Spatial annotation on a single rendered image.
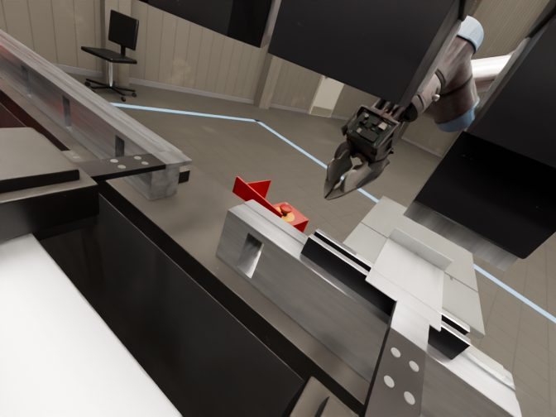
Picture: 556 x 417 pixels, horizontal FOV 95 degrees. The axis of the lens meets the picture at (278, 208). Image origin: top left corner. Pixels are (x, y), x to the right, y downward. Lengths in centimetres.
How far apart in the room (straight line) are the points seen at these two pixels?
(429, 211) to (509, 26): 1038
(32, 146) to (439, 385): 48
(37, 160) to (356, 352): 40
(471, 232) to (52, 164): 39
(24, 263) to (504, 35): 1058
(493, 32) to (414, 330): 1047
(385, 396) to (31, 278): 27
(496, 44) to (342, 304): 1034
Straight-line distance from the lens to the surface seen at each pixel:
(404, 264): 39
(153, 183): 52
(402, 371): 26
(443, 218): 30
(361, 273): 33
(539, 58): 25
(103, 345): 23
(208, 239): 47
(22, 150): 33
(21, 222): 30
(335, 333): 38
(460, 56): 56
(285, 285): 37
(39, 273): 27
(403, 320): 30
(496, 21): 1074
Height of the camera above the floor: 118
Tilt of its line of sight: 30 degrees down
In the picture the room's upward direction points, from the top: 21 degrees clockwise
